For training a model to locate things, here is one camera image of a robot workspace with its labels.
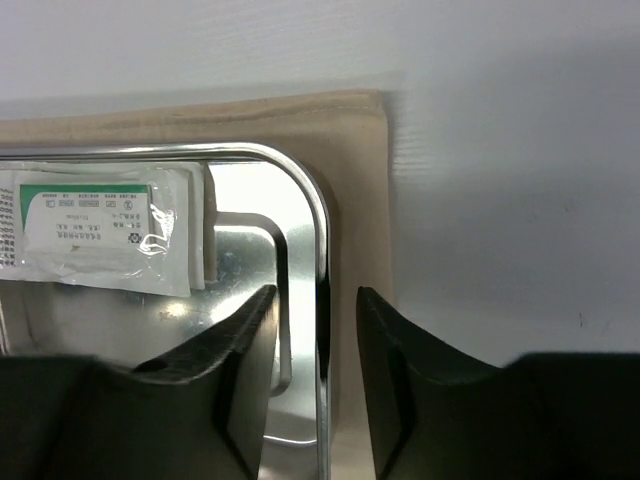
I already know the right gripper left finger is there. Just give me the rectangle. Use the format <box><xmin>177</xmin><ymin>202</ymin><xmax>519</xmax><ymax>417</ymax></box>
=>
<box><xmin>1</xmin><ymin>285</ymin><xmax>278</xmax><ymax>479</ymax></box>

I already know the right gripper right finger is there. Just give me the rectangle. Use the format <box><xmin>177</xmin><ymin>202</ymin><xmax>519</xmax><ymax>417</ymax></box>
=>
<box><xmin>356</xmin><ymin>287</ymin><xmax>639</xmax><ymax>479</ymax></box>

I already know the stainless steel instrument tray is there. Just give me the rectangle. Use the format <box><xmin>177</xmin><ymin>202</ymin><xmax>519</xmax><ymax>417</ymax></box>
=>
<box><xmin>1</xmin><ymin>142</ymin><xmax>331</xmax><ymax>479</ymax></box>

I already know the green white suture packet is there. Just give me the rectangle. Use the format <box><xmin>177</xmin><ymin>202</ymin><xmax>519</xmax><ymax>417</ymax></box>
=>
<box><xmin>1</xmin><ymin>161</ymin><xmax>205</xmax><ymax>297</ymax></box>

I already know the beige surgical wrap cloth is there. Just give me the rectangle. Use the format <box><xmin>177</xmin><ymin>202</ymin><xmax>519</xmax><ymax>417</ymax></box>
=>
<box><xmin>1</xmin><ymin>90</ymin><xmax>393</xmax><ymax>479</ymax></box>

